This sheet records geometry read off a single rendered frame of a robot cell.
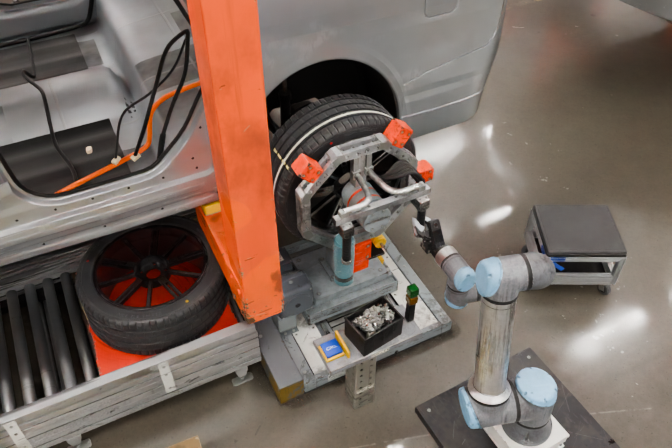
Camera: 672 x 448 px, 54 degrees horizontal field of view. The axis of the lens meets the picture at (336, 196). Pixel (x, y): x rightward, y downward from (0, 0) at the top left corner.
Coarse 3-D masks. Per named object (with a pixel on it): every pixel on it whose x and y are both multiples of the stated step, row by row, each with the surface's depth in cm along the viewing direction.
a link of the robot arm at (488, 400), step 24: (480, 264) 208; (504, 264) 204; (528, 264) 204; (480, 288) 208; (504, 288) 203; (528, 288) 205; (480, 312) 216; (504, 312) 209; (480, 336) 220; (504, 336) 215; (480, 360) 225; (504, 360) 222; (480, 384) 230; (504, 384) 230; (480, 408) 233; (504, 408) 234
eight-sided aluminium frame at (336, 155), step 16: (352, 144) 263; (368, 144) 263; (384, 144) 265; (320, 160) 263; (336, 160) 258; (416, 160) 280; (320, 176) 260; (304, 192) 263; (304, 208) 268; (400, 208) 296; (304, 224) 274; (320, 240) 285
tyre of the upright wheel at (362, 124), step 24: (336, 96) 277; (360, 96) 282; (288, 120) 275; (312, 120) 268; (336, 120) 266; (360, 120) 265; (384, 120) 271; (288, 144) 269; (312, 144) 261; (336, 144) 265; (408, 144) 285; (288, 168) 265; (288, 192) 270; (288, 216) 279
